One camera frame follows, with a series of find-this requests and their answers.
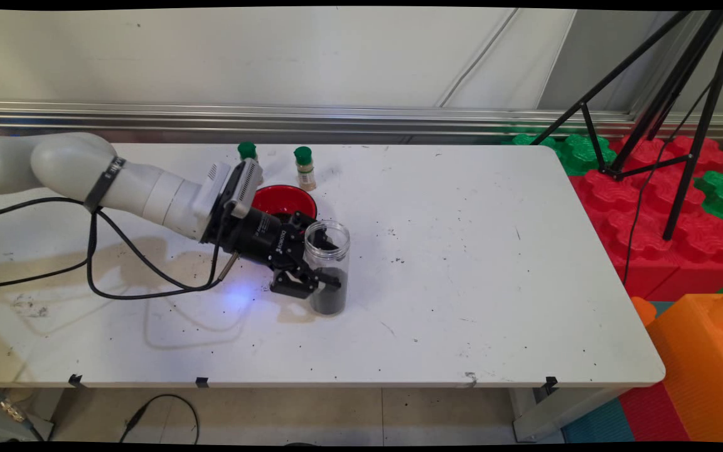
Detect red foam blocks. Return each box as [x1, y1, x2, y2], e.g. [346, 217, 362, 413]
[566, 134, 723, 302]

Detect aluminium wall rail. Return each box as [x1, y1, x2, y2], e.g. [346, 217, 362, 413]
[0, 99, 723, 141]

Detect black floor cable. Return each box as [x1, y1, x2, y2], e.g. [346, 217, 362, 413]
[119, 393, 201, 445]

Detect red bowl with black rim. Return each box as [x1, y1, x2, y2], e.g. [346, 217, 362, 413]
[252, 185, 319, 224]

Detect orange foam block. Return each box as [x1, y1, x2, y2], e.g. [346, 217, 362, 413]
[630, 291, 723, 444]

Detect black seeds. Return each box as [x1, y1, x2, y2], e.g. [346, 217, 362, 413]
[309, 268, 348, 315]

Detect clear plastic jar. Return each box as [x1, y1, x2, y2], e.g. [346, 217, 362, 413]
[304, 220, 351, 316]

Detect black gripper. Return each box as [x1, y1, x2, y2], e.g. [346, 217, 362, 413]
[205, 205, 342, 299]

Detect black velcro strap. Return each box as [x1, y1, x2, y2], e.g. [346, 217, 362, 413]
[83, 156, 126, 213]

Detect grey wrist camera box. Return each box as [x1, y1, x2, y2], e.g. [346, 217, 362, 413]
[193, 158, 264, 222]

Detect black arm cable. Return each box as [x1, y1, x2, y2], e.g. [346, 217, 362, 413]
[0, 196, 240, 301]

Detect grey table leg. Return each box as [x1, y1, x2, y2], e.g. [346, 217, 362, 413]
[511, 385, 633, 444]

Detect blue floor mat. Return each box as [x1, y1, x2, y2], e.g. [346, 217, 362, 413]
[561, 397, 637, 444]

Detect thin black tripod cable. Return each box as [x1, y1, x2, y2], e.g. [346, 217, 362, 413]
[622, 35, 723, 284]

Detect green-capped spice bottle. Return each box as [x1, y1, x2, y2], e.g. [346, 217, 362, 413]
[294, 146, 318, 191]
[237, 141, 265, 185]

